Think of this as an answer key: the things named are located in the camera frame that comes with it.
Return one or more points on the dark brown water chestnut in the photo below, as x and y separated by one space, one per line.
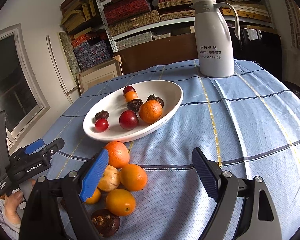
156 98
134 104
105 222
101 114

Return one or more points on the pile of yellow woven cases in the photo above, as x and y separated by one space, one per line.
77 15

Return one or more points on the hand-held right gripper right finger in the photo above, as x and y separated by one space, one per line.
205 172

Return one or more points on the smooth small orange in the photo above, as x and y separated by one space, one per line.
131 96
94 198
120 202
133 177

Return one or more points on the white thermos jug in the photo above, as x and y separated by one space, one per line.
215 30

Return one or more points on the white ceramic plate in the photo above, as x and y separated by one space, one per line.
165 97

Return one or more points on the blue plaid tablecloth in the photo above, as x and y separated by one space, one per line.
240 130

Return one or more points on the pale patterned flat box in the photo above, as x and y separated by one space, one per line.
135 40

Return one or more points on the large red tomato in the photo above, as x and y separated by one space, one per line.
128 119

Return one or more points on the person's left hand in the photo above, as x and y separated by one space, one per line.
11 205

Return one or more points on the pale yellow orange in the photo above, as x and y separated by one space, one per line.
111 178

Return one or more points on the bamboo blind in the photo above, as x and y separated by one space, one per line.
297 20

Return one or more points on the white metal shelf rack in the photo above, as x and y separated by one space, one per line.
102 12

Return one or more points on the stack of woven boxes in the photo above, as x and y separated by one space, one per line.
185 0

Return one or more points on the stack of blue patterned boxes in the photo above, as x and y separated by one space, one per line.
92 55

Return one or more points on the beige framed panel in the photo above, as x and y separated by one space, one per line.
97 76

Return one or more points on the green marbled slab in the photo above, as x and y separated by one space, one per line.
67 52

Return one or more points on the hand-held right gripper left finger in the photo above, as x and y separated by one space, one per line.
96 175

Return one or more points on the rough orange tangerine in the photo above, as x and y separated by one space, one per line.
150 111
118 155

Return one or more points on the orange patterned box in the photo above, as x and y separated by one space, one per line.
80 40

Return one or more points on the white window frame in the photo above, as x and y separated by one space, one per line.
27 67

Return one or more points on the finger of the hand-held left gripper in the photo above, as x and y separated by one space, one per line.
33 146
52 148

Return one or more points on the red patterned box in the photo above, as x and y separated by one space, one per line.
130 13
126 1

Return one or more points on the thin white frame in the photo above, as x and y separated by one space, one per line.
52 62

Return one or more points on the small red cherry tomato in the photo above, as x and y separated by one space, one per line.
101 125

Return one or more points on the black furniture piece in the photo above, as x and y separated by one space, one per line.
260 55

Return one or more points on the brown cardboard box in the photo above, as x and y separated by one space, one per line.
160 55

